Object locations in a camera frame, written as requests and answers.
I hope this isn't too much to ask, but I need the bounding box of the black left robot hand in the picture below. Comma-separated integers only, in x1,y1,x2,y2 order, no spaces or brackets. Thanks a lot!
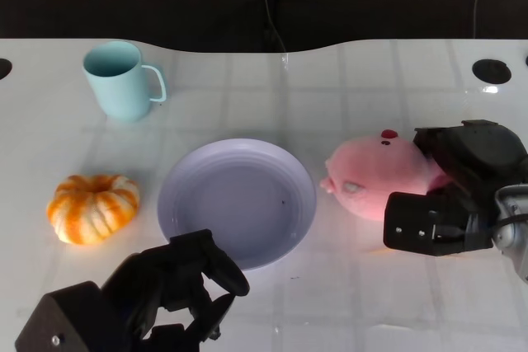
15,228,251,352

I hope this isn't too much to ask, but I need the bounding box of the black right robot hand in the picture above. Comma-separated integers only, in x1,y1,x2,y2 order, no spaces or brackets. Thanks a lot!
382,120,528,258

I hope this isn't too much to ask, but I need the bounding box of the pink plush doll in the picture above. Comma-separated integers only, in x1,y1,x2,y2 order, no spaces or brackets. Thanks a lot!
319,129,450,222

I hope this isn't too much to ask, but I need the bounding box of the lavender round plate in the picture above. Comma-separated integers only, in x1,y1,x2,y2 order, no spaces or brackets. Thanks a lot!
156,138,318,273

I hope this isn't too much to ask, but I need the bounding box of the orange white striped pumpkin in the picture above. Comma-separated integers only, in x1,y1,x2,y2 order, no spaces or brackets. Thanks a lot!
45,173,141,245

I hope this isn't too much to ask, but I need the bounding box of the light blue mug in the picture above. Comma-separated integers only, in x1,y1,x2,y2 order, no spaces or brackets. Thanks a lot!
82,40,168,124

